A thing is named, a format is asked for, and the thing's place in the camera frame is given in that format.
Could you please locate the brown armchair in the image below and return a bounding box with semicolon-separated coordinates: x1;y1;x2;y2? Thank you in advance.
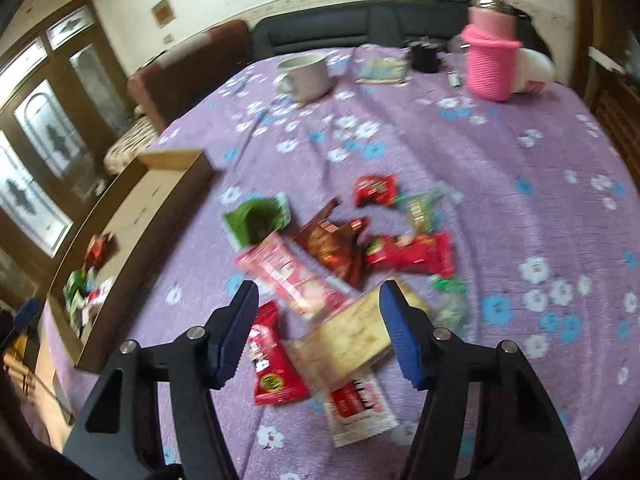
102;19;253;176

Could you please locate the white packet with red label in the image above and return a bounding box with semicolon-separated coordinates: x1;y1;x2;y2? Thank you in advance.
320;370;401;448

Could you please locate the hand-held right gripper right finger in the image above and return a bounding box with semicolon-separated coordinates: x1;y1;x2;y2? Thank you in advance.
378;280;583;480

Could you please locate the dark brown snack packet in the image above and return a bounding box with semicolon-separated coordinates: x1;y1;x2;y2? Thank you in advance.
292;199;371;291

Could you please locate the purple floral tablecloth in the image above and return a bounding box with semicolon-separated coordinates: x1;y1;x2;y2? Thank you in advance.
40;42;640;480

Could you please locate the clear green snack packet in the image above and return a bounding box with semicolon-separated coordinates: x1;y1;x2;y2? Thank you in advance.
395;187;463;235

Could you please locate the wooden door with glass panes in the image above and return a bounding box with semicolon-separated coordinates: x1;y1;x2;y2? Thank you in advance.
0;0;136;311

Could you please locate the pink snack packet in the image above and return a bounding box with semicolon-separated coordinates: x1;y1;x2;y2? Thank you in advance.
235;232;351;321

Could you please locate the dark green snack packet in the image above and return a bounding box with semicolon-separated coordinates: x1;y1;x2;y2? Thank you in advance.
222;194;292;250

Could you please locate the beige snack packet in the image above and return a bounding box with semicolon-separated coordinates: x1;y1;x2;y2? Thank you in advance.
292;280;431;386

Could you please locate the white mug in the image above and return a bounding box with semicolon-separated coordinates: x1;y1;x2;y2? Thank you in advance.
276;52;336;102

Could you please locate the white and red wrapper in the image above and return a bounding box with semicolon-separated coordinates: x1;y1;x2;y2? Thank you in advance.
80;277;115;336

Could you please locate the white plastic cup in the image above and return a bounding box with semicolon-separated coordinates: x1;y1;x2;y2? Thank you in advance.
510;47;557;95

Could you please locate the black container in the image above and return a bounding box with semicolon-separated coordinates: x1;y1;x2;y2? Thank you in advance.
409;37;443;73

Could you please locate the black sofa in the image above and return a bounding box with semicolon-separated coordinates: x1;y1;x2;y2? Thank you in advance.
250;0;553;66

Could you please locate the wooden cabinet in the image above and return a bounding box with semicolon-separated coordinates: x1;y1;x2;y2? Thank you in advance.
570;0;640;171

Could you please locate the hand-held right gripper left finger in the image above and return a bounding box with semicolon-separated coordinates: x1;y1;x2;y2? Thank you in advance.
62;280;261;480

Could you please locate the patterned seat cushion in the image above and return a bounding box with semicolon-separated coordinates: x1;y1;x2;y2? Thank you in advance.
102;115;161;176

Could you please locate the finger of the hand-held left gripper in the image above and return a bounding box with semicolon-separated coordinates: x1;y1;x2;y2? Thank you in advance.
14;298;42;334

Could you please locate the shallow cardboard box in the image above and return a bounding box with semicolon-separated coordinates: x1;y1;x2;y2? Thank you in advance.
47;149;213;373

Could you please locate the green and white candy packet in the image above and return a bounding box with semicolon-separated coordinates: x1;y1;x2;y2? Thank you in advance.
430;275;471;333

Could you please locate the small wall notice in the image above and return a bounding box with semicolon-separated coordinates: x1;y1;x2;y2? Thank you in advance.
151;0;175;28

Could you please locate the bottle in pink knitted sleeve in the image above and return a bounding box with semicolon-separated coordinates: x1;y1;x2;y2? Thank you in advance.
461;0;522;103

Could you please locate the small shiny red packet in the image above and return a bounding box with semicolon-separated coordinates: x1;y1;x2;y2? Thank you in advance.
82;234;118;271

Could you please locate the red packet with round label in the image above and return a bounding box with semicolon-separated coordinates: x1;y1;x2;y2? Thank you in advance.
249;301;311;407

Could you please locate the long red snack packet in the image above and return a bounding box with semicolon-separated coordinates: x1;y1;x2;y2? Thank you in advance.
364;232;455;278

